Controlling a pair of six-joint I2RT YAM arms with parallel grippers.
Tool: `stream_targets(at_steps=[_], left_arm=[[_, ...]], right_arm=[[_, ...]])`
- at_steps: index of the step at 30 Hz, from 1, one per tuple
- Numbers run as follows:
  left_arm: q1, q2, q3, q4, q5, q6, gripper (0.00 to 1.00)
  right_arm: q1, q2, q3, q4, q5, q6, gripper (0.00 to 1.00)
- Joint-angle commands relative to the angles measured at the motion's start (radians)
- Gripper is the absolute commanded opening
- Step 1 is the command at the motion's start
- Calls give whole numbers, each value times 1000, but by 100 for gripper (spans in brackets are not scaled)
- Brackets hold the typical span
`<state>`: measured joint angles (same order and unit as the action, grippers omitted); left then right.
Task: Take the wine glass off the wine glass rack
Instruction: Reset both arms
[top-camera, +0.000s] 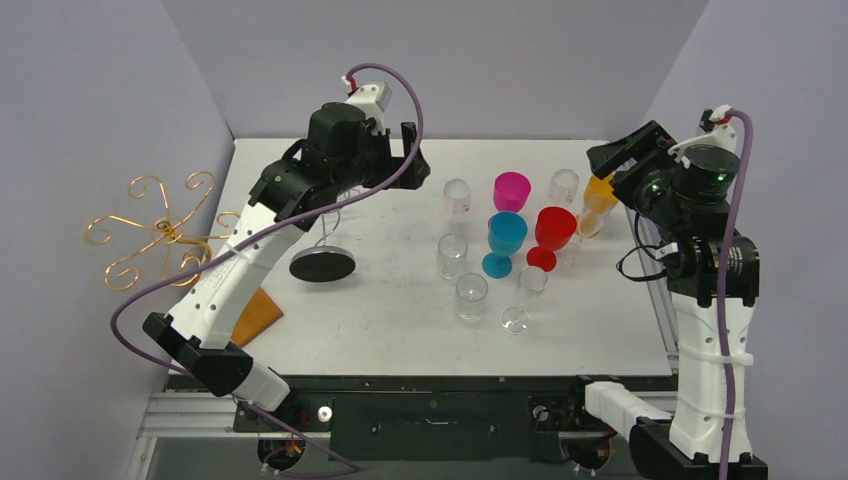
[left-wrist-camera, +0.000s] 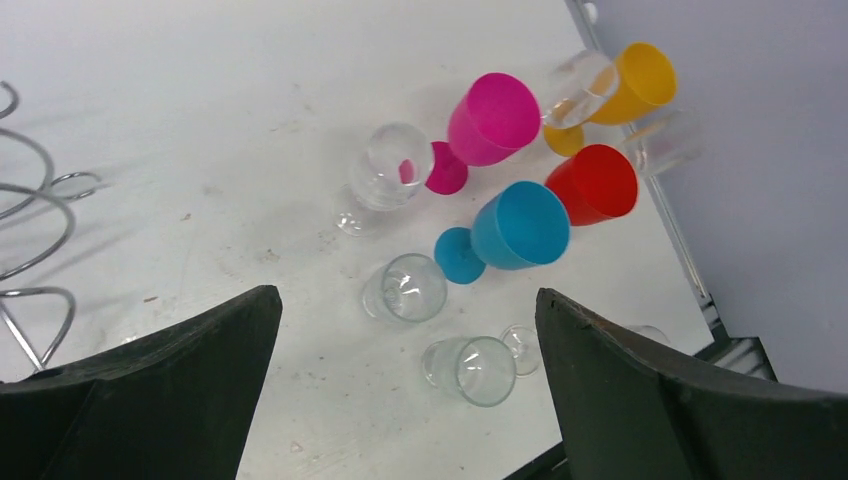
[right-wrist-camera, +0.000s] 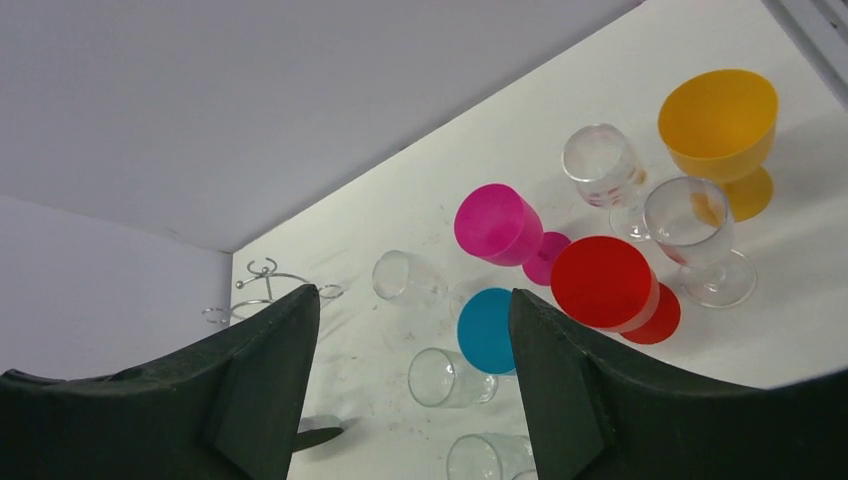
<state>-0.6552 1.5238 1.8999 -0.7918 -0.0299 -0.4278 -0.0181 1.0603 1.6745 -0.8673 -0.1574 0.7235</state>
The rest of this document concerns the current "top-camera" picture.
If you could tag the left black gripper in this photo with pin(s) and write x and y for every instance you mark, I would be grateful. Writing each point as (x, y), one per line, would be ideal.
(381, 141)

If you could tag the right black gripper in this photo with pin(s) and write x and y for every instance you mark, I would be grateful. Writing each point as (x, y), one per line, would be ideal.
(626, 158)

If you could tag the clear wine glass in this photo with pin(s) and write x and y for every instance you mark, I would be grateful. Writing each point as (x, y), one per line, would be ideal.
(563, 187)

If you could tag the red wine glass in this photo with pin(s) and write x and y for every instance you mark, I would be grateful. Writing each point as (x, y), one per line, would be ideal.
(554, 228)

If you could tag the clear patterned glass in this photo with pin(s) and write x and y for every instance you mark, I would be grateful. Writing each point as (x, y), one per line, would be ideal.
(452, 250)
(471, 291)

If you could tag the pink wine glass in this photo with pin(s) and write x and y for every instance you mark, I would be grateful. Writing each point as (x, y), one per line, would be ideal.
(511, 191)

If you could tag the blue wine glass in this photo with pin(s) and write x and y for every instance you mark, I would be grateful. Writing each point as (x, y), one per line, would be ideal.
(506, 234)

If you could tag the clear champagne flute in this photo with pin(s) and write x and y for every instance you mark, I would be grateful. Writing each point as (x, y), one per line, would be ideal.
(531, 284)

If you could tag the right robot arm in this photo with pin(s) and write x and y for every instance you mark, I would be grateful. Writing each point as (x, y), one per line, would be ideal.
(712, 273)

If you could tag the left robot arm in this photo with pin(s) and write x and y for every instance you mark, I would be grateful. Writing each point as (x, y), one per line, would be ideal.
(344, 149)

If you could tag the wooden rack base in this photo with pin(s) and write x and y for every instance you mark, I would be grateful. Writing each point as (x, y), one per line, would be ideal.
(257, 316)

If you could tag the orange cup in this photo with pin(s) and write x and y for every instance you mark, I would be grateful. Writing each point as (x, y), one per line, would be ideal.
(599, 201)

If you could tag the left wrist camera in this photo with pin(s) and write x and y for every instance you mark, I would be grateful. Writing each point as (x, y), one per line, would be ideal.
(372, 98)

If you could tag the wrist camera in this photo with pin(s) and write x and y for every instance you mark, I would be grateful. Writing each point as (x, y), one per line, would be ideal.
(717, 132)
(372, 98)

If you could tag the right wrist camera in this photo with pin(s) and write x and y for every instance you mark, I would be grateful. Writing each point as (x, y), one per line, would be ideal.
(717, 132)

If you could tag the aluminium table rail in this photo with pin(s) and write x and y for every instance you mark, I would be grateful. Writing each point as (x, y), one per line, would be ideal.
(661, 299)

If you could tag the silver wire glass rack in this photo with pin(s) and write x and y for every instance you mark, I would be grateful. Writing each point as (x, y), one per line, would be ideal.
(323, 262)

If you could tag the gold wire glass rack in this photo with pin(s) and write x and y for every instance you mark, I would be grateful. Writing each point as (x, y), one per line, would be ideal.
(167, 231)

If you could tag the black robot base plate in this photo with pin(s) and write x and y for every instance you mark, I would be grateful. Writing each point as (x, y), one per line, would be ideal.
(442, 418)

